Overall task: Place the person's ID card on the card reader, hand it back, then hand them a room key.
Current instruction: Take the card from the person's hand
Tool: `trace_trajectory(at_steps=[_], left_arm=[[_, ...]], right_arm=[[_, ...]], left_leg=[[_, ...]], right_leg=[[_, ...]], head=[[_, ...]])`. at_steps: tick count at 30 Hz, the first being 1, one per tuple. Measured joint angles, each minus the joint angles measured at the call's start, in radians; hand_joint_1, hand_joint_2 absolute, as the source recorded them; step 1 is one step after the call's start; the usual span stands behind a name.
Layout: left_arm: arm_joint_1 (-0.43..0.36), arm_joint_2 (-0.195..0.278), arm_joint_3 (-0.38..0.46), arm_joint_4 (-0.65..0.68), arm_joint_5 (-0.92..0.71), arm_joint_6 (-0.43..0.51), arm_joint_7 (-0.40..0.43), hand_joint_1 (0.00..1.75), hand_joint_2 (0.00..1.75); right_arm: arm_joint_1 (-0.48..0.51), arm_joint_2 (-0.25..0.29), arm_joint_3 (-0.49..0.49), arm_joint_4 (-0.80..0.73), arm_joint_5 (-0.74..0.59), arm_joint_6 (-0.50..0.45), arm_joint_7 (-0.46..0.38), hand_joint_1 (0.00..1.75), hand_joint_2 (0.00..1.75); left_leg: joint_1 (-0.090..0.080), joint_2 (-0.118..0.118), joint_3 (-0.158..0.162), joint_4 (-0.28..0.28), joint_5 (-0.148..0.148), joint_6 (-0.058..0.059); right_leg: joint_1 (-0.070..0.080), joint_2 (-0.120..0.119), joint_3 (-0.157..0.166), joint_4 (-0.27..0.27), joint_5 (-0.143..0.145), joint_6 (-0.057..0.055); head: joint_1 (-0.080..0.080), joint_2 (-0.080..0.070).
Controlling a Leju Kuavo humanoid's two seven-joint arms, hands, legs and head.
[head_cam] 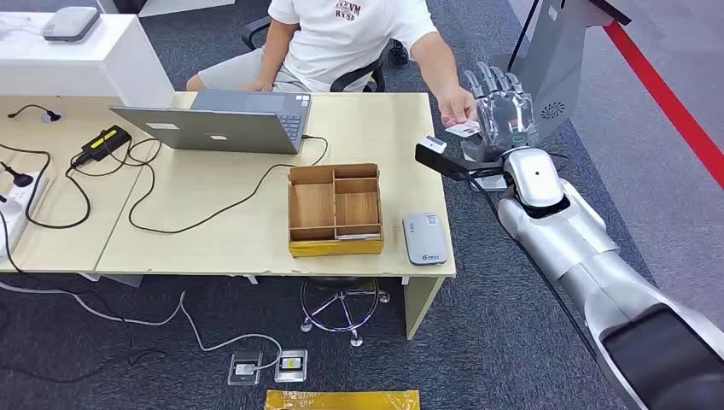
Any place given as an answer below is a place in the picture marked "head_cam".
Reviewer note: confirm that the wooden compartment box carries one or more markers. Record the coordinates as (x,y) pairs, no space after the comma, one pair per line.
(308,206)

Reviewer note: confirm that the floor socket with yellow label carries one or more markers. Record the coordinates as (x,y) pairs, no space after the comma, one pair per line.
(291,366)

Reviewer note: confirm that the white furniture panel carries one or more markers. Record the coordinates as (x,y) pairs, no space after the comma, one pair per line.
(186,5)

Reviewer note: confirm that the black power adapter yellow label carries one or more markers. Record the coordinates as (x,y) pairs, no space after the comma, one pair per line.
(104,141)

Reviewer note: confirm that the black office chair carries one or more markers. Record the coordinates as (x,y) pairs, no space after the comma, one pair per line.
(254,28)

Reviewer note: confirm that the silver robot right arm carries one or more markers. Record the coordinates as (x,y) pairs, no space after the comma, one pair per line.
(571,237)

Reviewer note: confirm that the floor socket with white plug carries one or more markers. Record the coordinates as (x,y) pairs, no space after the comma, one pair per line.
(245,369)

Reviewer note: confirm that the beige desk with power strip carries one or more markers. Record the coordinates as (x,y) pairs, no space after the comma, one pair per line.
(51,249)

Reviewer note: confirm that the grey open laptop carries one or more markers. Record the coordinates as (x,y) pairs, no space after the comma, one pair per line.
(215,130)

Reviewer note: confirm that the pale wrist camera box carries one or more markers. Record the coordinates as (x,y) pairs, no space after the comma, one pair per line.
(432,144)

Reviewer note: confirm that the black plug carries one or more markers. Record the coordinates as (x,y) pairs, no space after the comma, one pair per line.
(21,180)

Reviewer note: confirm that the white counter cabinet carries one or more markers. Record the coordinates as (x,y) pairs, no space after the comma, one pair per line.
(85,68)

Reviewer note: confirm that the black stanchion pole with base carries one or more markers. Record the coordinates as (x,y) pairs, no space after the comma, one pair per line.
(523,34)

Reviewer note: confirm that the pale room key card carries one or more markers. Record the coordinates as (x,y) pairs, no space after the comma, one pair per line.
(359,236)

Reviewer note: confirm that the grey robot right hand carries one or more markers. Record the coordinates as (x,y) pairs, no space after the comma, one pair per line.
(506,121)

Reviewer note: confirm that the white ID card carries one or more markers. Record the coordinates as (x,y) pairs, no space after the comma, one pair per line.
(463,129)

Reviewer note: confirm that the grey device on counter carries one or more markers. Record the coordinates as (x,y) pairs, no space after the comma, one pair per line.
(70,24)

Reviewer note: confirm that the grey kiosk stand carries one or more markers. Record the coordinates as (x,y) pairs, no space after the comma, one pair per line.
(551,62)

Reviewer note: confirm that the chrome stool base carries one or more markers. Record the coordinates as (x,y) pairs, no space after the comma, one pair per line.
(339,311)

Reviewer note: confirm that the yellow taped box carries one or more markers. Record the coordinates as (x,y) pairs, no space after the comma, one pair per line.
(339,400)

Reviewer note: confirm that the white power strip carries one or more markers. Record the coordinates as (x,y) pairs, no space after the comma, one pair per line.
(14,215)

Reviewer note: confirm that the person's right hand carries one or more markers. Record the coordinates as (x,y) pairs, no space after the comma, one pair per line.
(259,86)

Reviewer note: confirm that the grey card reader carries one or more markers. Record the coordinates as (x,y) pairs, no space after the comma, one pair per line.
(424,240)

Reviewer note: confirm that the person's right forearm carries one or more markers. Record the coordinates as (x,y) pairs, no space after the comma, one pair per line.
(277,54)

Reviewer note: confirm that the person's left forearm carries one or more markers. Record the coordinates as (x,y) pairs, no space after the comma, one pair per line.
(438,65)

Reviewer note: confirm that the beige desk with side leg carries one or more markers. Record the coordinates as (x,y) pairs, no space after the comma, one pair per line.
(237,226)

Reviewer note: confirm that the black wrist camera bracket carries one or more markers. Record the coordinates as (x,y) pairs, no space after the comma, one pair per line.
(444,165)

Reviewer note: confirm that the person's left hand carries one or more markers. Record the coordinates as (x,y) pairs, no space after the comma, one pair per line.
(455,104)

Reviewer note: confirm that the person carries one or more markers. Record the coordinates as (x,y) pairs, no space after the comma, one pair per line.
(339,39)

